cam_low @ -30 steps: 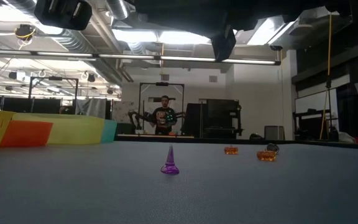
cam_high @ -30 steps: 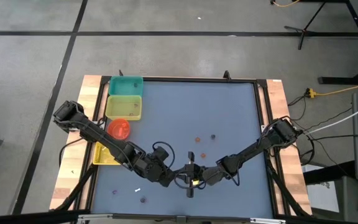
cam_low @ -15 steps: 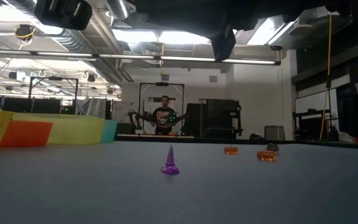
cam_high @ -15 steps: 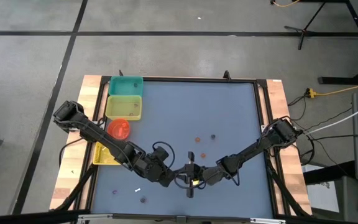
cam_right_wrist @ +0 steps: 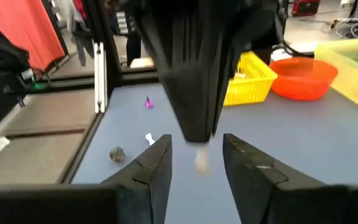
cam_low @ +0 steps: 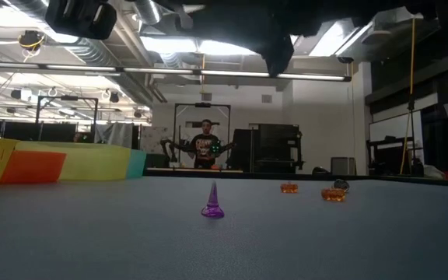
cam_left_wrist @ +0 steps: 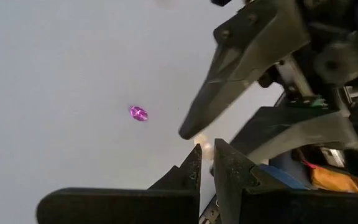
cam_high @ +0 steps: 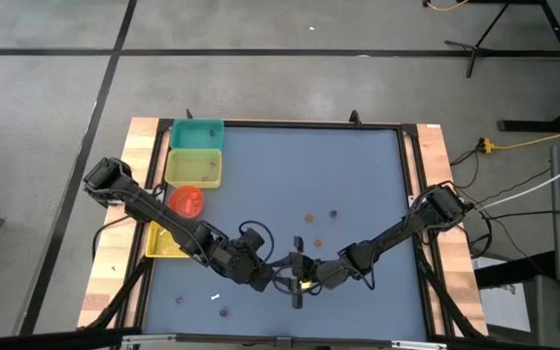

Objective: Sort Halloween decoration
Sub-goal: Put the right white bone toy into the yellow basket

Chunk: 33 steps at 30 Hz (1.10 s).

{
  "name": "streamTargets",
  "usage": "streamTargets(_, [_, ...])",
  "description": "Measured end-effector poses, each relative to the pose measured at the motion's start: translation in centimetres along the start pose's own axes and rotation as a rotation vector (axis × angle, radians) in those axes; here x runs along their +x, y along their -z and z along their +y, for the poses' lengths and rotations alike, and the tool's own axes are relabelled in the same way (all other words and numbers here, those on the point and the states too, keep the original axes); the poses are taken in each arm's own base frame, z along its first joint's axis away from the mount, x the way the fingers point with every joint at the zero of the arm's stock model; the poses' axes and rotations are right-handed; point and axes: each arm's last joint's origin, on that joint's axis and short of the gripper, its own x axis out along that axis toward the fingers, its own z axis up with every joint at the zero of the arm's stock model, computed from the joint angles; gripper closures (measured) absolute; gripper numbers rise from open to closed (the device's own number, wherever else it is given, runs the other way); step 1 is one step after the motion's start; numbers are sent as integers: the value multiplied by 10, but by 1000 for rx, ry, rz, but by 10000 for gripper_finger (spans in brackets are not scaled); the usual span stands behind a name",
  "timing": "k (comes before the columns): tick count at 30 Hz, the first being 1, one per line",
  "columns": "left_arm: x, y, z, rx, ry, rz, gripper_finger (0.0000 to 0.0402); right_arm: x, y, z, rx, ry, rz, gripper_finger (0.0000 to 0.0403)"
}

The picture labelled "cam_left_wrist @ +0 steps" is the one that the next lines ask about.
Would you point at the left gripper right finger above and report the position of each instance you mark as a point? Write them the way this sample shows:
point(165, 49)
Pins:
point(291, 208)

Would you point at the blue bag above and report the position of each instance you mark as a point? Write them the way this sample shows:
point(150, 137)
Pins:
point(284, 177)

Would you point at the purple plastic witch hat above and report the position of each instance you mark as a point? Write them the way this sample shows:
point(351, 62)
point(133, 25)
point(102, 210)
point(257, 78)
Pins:
point(138, 113)

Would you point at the orange bag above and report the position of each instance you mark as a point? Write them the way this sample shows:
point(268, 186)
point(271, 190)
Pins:
point(334, 182)

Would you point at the blue table mat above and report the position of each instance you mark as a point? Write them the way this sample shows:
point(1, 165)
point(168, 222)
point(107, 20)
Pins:
point(57, 77)

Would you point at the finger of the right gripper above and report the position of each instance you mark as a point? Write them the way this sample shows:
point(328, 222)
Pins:
point(297, 127)
point(247, 56)

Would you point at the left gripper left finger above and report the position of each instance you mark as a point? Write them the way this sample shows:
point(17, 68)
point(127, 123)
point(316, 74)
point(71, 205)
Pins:
point(120, 207)

